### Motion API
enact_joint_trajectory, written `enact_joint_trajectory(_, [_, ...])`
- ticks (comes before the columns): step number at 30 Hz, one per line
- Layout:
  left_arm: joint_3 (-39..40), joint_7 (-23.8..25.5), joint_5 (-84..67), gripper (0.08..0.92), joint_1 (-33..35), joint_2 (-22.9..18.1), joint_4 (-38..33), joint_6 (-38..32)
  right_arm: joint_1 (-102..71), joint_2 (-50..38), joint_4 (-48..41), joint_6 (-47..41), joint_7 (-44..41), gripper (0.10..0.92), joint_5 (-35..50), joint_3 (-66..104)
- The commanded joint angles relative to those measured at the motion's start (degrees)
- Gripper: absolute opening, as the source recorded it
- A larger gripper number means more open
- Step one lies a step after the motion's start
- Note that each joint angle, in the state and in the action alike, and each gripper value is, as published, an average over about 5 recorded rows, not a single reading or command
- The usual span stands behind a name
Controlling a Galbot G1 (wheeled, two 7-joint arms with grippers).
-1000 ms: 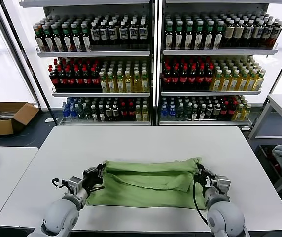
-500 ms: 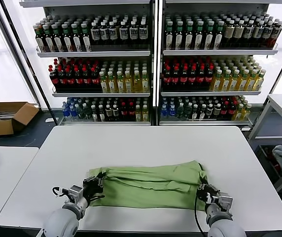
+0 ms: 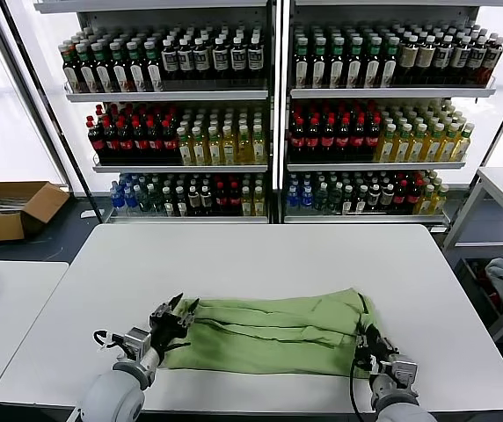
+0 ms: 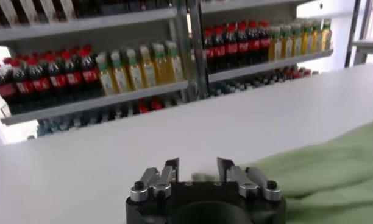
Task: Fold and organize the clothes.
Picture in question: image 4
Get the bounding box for white table grey frame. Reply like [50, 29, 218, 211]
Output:
[352, 38, 373, 66]

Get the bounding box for yellow tea bottle green label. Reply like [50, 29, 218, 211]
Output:
[291, 23, 302, 57]
[151, 43, 171, 85]
[138, 45, 157, 88]
[122, 47, 144, 91]
[321, 18, 333, 51]
[268, 26, 282, 61]
[311, 19, 323, 52]
[95, 52, 116, 96]
[164, 41, 185, 83]
[301, 21, 313, 55]
[280, 24, 293, 59]
[110, 50, 129, 94]

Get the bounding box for black window frame post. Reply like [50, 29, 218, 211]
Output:
[344, 0, 363, 68]

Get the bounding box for red cap cola bottle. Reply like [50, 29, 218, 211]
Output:
[79, 48, 101, 94]
[247, 21, 260, 65]
[236, 23, 250, 67]
[29, 57, 52, 101]
[213, 26, 226, 71]
[12, 59, 35, 103]
[0, 62, 17, 106]
[225, 24, 238, 69]
[63, 51, 83, 96]
[258, 20, 271, 63]
[46, 54, 68, 98]
[204, 27, 215, 73]

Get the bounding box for green polo shirt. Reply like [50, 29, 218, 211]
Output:
[191, 118, 373, 224]

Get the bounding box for grey metal shelf rack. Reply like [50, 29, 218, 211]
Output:
[0, 0, 205, 146]
[188, 0, 335, 97]

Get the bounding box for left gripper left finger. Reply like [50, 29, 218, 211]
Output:
[130, 157, 180, 203]

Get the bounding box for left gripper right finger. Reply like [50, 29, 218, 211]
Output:
[216, 156, 282, 203]

